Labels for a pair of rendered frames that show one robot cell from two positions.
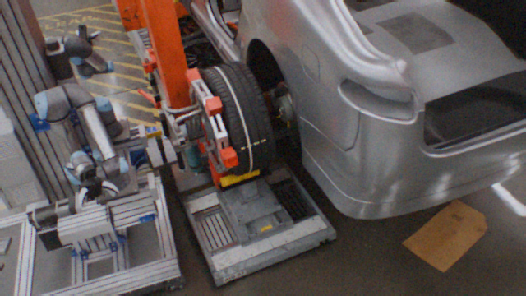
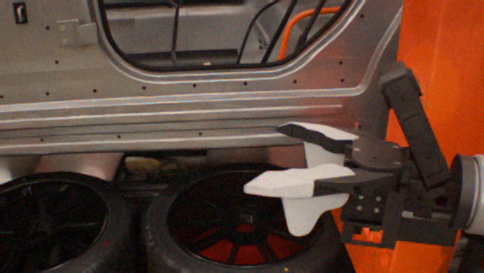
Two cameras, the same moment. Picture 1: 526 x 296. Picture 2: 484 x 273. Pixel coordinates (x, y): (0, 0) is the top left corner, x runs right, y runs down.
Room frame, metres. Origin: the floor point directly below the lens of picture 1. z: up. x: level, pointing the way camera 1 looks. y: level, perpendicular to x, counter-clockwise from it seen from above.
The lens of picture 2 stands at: (3.11, 1.38, 1.46)
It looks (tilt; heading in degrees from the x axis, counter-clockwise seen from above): 29 degrees down; 282
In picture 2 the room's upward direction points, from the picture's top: straight up
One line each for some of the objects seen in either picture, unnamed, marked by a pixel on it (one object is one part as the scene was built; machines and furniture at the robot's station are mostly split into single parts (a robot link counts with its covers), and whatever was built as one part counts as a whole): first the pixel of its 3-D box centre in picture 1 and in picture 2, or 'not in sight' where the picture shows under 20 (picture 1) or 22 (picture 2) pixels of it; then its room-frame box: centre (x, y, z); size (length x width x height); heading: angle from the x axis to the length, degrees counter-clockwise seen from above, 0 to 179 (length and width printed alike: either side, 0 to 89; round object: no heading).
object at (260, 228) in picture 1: (253, 208); not in sight; (2.47, 0.09, 0.13); 0.50 x 0.36 x 0.10; 18
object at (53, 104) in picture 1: (67, 138); not in sight; (2.06, 0.91, 1.19); 0.15 x 0.12 x 0.55; 116
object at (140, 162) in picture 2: not in sight; (162, 169); (4.01, -0.76, 0.02); 0.52 x 0.42 x 0.04; 12
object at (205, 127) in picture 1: (198, 131); not in sight; (2.45, 0.34, 0.85); 0.21 x 0.14 x 0.14; 108
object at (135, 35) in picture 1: (159, 79); not in sight; (4.09, 0.81, 0.28); 2.47 x 0.09 x 0.22; 18
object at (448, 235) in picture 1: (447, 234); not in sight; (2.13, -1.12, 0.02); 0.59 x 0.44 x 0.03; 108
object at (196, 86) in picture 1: (209, 127); not in sight; (2.47, 0.27, 0.85); 0.54 x 0.07 x 0.54; 18
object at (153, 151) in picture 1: (159, 147); not in sight; (2.89, 0.69, 0.44); 0.43 x 0.17 x 0.03; 18
